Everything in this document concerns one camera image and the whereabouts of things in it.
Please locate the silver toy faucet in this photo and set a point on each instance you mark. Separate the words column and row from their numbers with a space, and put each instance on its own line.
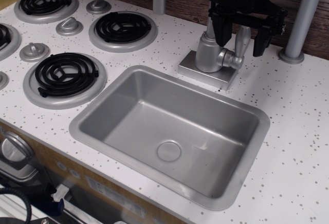
column 201, row 65

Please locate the grey plastic sink basin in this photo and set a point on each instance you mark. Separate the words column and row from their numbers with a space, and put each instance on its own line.
column 197, row 143

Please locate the grey vertical support pole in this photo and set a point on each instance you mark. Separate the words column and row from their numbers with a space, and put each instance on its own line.
column 292, row 53

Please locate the silver knob left edge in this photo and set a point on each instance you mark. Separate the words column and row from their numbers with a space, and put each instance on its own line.
column 3, row 80

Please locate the back left stove burner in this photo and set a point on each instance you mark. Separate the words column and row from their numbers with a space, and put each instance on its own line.
column 44, row 11

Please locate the silver knob front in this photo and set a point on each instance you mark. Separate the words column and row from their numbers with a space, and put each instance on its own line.
column 34, row 52

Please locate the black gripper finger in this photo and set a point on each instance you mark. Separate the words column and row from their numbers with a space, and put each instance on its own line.
column 222, row 29
column 263, row 38

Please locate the silver faucet lever handle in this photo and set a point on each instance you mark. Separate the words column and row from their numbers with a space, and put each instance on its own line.
column 235, row 59

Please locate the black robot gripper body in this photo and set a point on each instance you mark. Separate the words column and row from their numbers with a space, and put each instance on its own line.
column 250, row 13

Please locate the silver knob back right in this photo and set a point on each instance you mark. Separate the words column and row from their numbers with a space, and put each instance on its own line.
column 98, row 7

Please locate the front right stove burner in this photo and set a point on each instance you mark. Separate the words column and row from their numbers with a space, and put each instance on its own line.
column 64, row 80

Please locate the left edge stove burner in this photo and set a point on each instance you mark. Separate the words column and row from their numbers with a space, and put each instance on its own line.
column 10, row 40

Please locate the back right stove burner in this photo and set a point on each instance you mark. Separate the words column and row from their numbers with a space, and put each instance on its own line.
column 122, row 32

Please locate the silver oven dial knob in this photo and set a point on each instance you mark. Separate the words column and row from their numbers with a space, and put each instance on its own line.
column 15, row 151

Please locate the silver knob middle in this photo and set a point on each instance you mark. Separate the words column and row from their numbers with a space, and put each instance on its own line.
column 69, row 27

